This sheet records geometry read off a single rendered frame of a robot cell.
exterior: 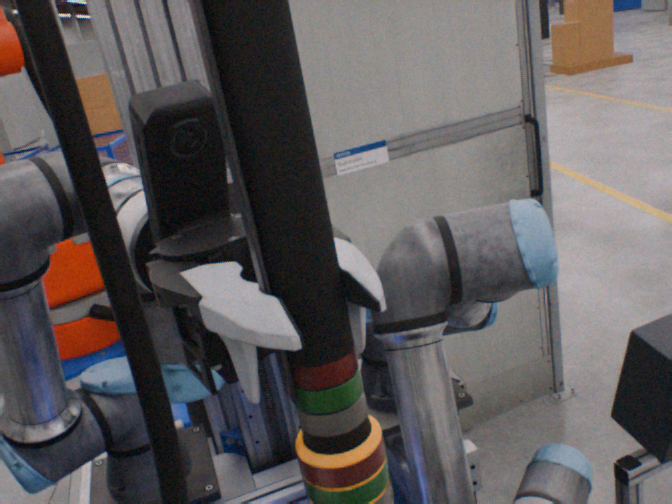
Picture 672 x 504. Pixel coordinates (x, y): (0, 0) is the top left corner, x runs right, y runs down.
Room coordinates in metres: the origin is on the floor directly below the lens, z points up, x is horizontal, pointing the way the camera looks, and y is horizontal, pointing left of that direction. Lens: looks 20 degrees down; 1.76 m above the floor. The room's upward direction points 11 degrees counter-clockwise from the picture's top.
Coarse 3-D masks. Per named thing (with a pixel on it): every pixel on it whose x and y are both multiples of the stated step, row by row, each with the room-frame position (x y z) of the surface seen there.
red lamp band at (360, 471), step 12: (384, 444) 0.26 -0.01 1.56; (372, 456) 0.25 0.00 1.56; (384, 456) 0.26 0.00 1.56; (300, 468) 0.26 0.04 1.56; (312, 468) 0.25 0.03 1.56; (324, 468) 0.25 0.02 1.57; (336, 468) 0.24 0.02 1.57; (348, 468) 0.24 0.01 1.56; (360, 468) 0.25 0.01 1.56; (372, 468) 0.25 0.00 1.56; (312, 480) 0.25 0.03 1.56; (324, 480) 0.25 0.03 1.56; (336, 480) 0.24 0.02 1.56; (348, 480) 0.24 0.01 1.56; (360, 480) 0.25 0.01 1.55
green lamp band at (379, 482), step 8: (384, 464) 0.26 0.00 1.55; (384, 472) 0.26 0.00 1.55; (304, 480) 0.26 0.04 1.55; (376, 480) 0.25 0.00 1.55; (384, 480) 0.25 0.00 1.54; (312, 488) 0.25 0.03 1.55; (352, 488) 0.24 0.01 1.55; (360, 488) 0.25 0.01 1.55; (368, 488) 0.25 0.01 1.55; (376, 488) 0.25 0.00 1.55; (384, 488) 0.25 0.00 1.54; (312, 496) 0.25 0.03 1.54; (320, 496) 0.25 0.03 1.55; (328, 496) 0.25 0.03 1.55; (336, 496) 0.25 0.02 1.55; (344, 496) 0.24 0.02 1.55; (352, 496) 0.24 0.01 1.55; (360, 496) 0.25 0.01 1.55; (368, 496) 0.25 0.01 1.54; (376, 496) 0.25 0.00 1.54
